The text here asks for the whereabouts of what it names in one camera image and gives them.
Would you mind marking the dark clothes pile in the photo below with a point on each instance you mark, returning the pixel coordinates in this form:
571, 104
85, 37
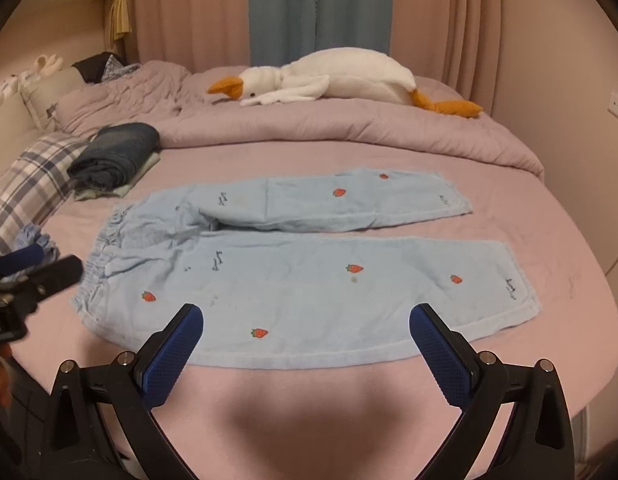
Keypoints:
104, 67

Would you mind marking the pink curtain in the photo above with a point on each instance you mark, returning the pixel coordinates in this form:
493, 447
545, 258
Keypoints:
453, 41

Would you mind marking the folded dark blue jeans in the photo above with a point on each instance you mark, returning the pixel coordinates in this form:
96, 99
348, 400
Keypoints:
114, 156

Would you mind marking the beige pillow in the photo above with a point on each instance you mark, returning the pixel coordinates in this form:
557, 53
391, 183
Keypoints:
42, 96

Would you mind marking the blue grey curtain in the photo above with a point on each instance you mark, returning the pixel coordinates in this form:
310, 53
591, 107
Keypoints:
281, 31

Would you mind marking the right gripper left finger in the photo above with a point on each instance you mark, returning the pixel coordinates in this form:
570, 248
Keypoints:
160, 361

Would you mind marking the mauve quilted comforter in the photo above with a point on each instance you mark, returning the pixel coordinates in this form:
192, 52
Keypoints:
173, 100

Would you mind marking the folded light blue garment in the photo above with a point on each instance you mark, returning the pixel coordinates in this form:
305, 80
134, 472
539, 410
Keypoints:
32, 234

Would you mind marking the folded pale green garment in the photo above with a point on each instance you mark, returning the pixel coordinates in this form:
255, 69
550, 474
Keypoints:
82, 193

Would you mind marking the yellow hanging cloth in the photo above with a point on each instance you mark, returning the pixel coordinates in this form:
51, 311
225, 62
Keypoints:
119, 21

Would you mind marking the plaid blue white pillow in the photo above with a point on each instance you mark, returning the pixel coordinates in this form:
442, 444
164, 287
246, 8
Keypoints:
35, 184

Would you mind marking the light blue strawberry pants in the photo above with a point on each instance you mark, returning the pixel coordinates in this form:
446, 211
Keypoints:
293, 273

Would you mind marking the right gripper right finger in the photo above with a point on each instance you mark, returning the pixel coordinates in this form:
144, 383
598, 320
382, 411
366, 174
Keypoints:
448, 355

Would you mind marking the white bunny plush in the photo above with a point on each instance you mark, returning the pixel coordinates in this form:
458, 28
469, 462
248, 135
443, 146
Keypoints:
43, 66

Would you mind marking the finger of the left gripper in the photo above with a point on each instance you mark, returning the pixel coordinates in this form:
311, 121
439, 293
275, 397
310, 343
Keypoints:
53, 278
20, 260

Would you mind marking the white goose plush toy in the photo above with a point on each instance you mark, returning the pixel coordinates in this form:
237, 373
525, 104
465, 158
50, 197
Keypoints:
338, 73

